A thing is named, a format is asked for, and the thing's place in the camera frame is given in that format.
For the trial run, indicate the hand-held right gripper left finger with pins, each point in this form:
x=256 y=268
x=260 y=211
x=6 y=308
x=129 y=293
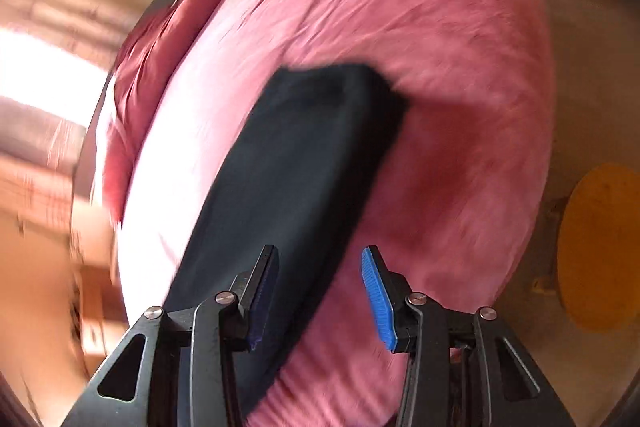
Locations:
x=262 y=302

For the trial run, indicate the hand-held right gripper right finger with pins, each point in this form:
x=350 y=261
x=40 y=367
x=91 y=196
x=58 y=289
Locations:
x=377 y=302

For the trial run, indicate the black pants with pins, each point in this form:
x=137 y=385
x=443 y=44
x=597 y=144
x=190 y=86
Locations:
x=300 y=167

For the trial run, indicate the yellow round stool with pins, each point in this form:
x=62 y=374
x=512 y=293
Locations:
x=602 y=247

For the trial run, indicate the red duvet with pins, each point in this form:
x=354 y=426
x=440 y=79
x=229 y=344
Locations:
x=145 y=82

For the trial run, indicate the bed with pink sheet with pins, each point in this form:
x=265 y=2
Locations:
x=450 y=57

